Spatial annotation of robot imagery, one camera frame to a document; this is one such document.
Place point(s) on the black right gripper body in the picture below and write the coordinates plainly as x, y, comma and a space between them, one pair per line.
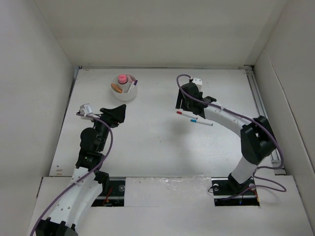
186, 105

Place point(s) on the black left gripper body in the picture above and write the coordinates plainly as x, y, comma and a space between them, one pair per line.
113, 121

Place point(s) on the red capped marker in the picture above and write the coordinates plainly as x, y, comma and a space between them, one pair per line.
184, 114

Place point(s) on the blue capped marker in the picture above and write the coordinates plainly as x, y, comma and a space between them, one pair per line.
201, 122

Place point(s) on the orange correction tape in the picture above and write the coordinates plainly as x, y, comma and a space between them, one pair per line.
116, 88

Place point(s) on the pink capped marker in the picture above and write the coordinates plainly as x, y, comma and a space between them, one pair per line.
133, 85

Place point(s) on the pink glue bottle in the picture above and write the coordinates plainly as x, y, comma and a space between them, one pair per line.
122, 79

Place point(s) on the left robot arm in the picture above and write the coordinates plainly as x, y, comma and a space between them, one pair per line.
66, 212

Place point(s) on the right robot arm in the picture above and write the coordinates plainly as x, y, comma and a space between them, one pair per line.
257, 138

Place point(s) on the white round divided container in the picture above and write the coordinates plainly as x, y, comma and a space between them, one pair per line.
126, 95

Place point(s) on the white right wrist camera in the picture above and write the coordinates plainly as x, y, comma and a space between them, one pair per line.
197, 81

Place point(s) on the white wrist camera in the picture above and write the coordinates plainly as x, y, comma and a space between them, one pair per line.
85, 111
197, 81

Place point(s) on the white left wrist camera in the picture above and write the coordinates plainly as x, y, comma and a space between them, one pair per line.
85, 111

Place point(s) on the aluminium side rail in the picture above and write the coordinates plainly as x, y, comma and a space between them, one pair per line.
276, 158

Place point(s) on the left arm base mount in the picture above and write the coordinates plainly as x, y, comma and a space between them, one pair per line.
114, 196

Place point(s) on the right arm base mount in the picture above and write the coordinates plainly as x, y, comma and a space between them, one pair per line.
228, 194

